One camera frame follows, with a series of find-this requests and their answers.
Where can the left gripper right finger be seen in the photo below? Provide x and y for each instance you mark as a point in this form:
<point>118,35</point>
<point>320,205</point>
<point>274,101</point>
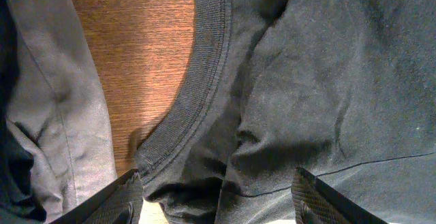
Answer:
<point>315,202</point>

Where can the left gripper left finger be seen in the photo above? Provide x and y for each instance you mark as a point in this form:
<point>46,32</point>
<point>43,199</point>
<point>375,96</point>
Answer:
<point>119,202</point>

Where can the dark green t-shirt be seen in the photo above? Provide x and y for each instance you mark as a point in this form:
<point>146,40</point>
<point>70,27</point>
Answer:
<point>342,88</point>

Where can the black folded garment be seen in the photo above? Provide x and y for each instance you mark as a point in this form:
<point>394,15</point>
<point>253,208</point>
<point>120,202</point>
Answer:
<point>18,203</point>

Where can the grey folded garment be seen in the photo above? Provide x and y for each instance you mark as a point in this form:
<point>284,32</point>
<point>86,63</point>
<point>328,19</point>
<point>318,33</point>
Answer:
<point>58,112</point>

